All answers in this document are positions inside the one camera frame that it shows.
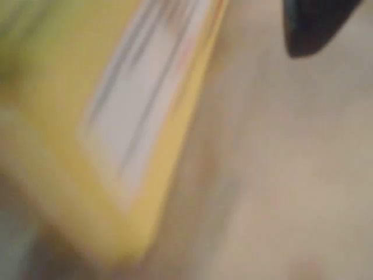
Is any yellow striped box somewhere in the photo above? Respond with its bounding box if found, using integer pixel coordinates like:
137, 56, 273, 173
0, 0, 231, 265

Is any wrinkled beige table cloth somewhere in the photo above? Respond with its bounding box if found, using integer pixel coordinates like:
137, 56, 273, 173
0, 0, 373, 280

